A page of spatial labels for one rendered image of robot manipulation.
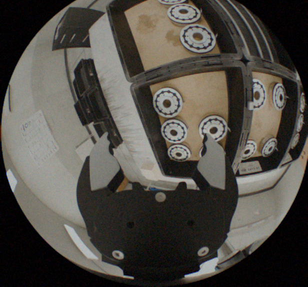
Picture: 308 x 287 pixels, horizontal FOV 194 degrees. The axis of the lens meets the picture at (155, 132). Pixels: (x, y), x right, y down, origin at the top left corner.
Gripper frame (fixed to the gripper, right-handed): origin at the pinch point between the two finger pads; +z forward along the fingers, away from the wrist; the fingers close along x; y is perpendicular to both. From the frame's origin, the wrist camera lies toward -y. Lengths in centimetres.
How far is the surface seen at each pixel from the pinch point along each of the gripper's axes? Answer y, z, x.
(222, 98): -3.3, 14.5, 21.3
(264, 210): 202, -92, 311
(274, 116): -4.3, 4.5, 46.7
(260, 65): -15.3, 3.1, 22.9
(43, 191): 162, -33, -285
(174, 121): 7.1, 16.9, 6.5
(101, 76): -13, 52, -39
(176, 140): 15.2, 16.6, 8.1
